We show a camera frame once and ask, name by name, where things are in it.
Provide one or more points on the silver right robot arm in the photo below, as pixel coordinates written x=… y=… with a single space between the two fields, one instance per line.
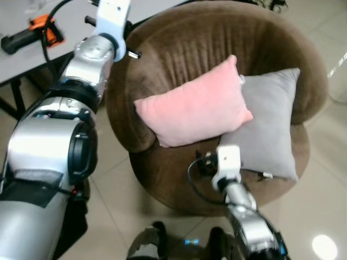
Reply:
x=252 y=227

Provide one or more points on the brown round velvet sofa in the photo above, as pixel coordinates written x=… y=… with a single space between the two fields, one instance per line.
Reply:
x=217 y=32

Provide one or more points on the silver robot right leg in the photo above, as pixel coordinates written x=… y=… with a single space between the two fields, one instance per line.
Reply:
x=219 y=244

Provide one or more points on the grey rectangular pillow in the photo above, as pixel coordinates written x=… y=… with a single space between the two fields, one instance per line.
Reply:
x=271 y=130

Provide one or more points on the silver robot left leg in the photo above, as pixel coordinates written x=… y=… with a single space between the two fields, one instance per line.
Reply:
x=146 y=244

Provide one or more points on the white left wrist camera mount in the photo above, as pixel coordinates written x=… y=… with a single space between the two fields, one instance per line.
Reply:
x=114 y=21

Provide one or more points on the pink rectangular pillow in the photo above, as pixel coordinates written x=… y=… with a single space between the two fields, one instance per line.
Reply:
x=195 y=108

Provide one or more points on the orange and black power tool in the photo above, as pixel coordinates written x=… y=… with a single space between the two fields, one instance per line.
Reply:
x=43 y=30

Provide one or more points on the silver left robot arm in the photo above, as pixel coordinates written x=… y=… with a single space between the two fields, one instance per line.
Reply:
x=49 y=146

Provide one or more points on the black electronic device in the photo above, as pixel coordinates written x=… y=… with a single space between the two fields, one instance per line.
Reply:
x=271 y=4

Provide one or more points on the silver robot leg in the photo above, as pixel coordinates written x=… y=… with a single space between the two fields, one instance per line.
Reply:
x=146 y=244
x=219 y=244

